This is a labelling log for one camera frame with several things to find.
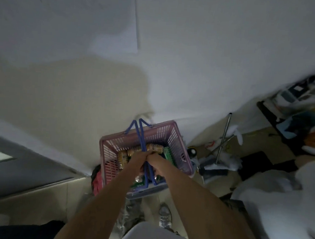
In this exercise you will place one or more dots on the white bed sheet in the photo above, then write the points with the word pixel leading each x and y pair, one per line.
pixel 279 211

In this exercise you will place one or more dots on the clear plastic bag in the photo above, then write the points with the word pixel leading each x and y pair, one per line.
pixel 294 97

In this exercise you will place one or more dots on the dark blue cloth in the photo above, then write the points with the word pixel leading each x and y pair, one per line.
pixel 20 229

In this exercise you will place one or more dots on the person's right hand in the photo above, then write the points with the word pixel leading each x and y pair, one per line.
pixel 158 163

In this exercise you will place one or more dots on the black shelf rack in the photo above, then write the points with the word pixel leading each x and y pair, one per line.
pixel 269 114

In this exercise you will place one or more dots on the black round object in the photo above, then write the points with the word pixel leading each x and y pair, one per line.
pixel 192 152

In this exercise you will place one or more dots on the person's right forearm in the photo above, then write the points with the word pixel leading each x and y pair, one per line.
pixel 202 206

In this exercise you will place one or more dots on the green drink can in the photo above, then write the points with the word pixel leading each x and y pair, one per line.
pixel 169 155

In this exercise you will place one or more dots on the gold drink can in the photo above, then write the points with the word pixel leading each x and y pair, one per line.
pixel 122 159
pixel 154 148
pixel 134 150

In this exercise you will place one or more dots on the person's left hand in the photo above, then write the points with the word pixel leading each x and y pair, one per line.
pixel 138 161

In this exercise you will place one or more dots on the person's left forearm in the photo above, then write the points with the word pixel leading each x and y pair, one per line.
pixel 98 210

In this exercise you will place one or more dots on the grey sneaker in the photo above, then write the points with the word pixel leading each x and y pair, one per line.
pixel 165 216

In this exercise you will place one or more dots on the silver-topped drink can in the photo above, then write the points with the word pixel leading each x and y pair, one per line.
pixel 138 179
pixel 158 178

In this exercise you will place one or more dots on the person's left fingers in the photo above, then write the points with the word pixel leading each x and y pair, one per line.
pixel 144 154

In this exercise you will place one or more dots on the person's right fingers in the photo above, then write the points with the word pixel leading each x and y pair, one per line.
pixel 151 157

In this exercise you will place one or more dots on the short metal rod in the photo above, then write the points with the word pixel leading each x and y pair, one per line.
pixel 224 143

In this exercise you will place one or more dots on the red cloth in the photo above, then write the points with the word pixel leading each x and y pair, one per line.
pixel 97 181

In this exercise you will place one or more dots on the long metal rod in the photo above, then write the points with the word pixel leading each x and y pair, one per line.
pixel 224 135

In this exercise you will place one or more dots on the white shirt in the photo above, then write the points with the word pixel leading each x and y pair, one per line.
pixel 153 237

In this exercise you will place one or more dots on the grey door panel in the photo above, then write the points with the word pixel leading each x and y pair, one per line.
pixel 19 165

